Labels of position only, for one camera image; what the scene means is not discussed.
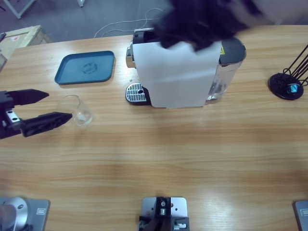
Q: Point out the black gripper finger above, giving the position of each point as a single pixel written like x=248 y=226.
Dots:
x=170 y=42
x=31 y=96
x=202 y=45
x=45 y=122

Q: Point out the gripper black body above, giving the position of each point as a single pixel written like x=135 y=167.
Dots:
x=6 y=127
x=204 y=19

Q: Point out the white capsule coffee machine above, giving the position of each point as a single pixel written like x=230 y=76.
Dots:
x=173 y=79

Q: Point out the clear drinking glass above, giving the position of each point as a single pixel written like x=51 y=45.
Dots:
x=83 y=118

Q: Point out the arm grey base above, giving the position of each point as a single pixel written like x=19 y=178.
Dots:
x=302 y=216
x=36 y=214

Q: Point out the blue coffee capsule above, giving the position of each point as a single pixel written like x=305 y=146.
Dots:
x=293 y=89

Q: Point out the clear water tank black lid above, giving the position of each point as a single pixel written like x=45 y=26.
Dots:
x=227 y=77

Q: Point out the blue plastic tray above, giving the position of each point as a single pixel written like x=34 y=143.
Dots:
x=72 y=69

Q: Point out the wooden crate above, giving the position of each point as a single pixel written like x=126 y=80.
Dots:
x=21 y=38

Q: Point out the white metal leg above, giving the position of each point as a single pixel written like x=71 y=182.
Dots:
x=81 y=3

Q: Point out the white metal table frame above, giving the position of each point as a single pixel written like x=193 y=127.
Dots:
x=18 y=16

